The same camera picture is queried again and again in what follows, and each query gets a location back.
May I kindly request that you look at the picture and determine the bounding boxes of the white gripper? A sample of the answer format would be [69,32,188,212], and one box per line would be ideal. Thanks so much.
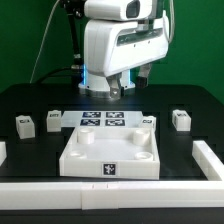
[84,11,169,99]

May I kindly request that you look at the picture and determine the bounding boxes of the white square tabletop part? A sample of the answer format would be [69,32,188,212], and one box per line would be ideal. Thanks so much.
[59,127,160,180]

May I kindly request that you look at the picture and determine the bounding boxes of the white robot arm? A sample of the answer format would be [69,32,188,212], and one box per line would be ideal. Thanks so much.
[79,0,175,99]

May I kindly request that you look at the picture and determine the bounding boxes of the white U-shaped fence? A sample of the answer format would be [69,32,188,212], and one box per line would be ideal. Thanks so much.
[0,141,224,210]

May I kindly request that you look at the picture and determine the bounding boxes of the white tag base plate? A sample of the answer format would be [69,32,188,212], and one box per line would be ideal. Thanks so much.
[62,111,143,127]

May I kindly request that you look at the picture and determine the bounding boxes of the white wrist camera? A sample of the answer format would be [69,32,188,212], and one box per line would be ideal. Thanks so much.
[83,0,142,22]

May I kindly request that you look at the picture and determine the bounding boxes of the black cable bundle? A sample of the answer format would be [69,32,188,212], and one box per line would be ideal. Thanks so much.
[35,0,85,84]

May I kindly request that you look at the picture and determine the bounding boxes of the grey thin cable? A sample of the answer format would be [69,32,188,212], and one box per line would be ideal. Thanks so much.
[29,0,62,84]

